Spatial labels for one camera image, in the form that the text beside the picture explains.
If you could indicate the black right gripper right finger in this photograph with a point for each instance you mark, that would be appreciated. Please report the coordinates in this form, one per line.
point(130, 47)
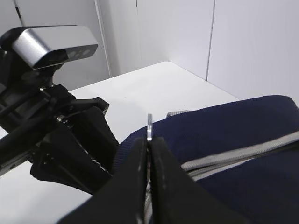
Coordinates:
point(177, 199)

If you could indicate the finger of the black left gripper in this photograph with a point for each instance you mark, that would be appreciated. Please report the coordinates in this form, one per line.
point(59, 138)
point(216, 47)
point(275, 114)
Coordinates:
point(93, 133)
point(62, 160)

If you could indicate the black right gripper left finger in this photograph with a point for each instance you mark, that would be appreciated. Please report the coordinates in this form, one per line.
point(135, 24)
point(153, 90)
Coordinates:
point(122, 199)

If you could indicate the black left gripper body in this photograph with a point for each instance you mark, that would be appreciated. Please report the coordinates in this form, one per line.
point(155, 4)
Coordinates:
point(29, 101)

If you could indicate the navy insulated lunch bag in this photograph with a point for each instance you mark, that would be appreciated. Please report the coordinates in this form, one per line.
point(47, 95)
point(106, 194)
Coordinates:
point(244, 153)

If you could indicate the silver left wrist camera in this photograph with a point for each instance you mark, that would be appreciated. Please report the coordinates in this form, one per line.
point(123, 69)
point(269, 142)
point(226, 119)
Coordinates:
point(45, 46)

